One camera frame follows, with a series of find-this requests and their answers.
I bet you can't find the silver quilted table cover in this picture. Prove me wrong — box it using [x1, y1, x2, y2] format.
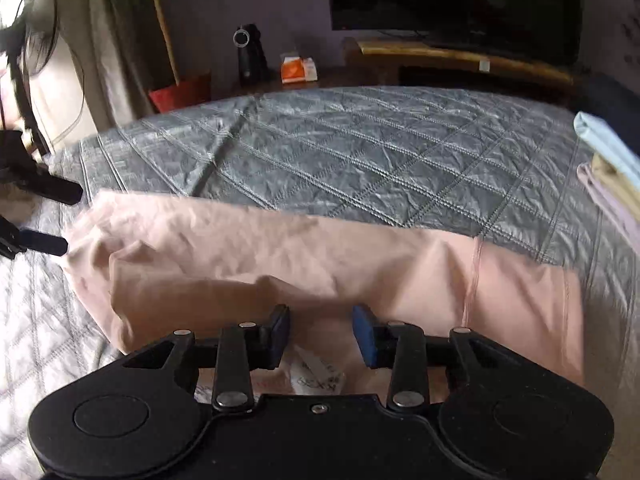
[0, 85, 640, 480]

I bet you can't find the light wooden television riser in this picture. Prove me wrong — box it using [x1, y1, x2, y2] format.
[342, 36, 576, 106]

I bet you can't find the dark wooden television cabinet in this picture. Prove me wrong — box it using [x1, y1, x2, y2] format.
[227, 62, 601, 111]

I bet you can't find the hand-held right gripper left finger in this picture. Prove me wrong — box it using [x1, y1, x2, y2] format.
[122, 304, 292, 412]

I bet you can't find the beige garment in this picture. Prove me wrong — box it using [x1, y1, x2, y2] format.
[591, 155, 640, 203]

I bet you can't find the black cone speaker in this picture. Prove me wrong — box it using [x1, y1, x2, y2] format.
[232, 24, 271, 86]

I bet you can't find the black standing fan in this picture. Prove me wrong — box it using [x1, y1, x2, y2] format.
[0, 0, 61, 156]

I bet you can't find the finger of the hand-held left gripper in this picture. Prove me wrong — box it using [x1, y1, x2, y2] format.
[0, 215, 69, 260]
[0, 159, 84, 206]

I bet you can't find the pink shirt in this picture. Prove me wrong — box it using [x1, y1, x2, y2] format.
[65, 191, 586, 406]

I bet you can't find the dark navy garment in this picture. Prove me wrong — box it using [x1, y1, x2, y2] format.
[582, 72, 640, 133]

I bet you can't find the green tree in red pot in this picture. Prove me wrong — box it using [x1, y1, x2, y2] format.
[80, 0, 213, 113]

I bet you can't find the orange tissue box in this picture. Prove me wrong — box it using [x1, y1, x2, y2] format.
[280, 55, 319, 84]

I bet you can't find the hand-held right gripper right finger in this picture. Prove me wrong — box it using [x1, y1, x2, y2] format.
[351, 304, 523, 411]

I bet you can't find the grey silky curtain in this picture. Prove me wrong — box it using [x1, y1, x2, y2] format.
[55, 0, 156, 133]

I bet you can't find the light blue garment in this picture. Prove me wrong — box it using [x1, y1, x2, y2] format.
[573, 111, 640, 186]

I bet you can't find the black flat television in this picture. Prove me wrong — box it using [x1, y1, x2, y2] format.
[326, 0, 583, 66]

